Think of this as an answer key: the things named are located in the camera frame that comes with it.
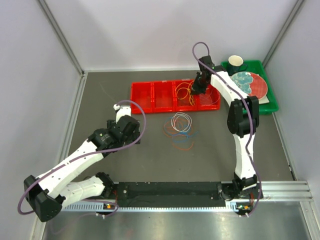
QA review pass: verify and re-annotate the white square board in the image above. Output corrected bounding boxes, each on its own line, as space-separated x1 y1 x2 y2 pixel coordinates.
258 95 270 105

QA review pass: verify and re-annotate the white cable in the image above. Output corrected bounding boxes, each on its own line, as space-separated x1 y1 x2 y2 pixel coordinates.
171 111 193 133

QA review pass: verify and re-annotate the red bin far left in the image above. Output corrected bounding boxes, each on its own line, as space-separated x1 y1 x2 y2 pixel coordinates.
130 82 154 114

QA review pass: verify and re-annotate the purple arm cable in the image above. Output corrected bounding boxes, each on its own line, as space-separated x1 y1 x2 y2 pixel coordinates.
191 41 263 218
17 99 147 221

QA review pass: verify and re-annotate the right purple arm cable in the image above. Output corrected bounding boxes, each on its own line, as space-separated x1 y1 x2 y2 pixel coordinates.
191 41 263 218

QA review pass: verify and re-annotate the yellow cable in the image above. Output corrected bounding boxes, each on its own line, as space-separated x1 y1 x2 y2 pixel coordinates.
176 82 196 106

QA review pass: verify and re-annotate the green plastic tray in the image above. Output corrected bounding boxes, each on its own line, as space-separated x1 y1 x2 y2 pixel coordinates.
220 59 280 116

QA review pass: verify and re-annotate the red round plate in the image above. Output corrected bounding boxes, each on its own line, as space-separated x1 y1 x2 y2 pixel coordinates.
248 72 268 100

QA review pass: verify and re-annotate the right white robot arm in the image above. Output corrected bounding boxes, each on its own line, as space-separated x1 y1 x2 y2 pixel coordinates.
191 55 259 198

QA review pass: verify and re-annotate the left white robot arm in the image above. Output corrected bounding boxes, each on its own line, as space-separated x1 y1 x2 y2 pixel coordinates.
22 102 145 222

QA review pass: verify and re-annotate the dark green paper cup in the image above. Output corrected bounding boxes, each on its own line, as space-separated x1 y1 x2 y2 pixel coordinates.
226 55 248 76

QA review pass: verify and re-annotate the clear thin cable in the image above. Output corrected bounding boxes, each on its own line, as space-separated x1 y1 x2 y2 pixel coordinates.
199 92 218 106

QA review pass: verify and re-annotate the blue cable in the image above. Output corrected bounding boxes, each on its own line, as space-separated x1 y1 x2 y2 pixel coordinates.
166 119 201 145

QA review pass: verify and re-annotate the blue patterned plate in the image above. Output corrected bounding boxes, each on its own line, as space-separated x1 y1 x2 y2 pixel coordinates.
230 71 254 95

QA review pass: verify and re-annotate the orange cable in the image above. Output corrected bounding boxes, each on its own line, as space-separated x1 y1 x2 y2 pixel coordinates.
162 117 196 152

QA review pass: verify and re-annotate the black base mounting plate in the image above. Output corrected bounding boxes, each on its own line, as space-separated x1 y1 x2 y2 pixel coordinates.
114 181 225 207

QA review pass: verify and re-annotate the slotted grey cable duct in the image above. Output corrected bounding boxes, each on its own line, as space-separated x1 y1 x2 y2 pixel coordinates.
61 201 239 214

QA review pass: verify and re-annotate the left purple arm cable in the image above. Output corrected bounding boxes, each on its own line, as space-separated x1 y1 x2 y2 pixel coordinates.
17 99 147 221

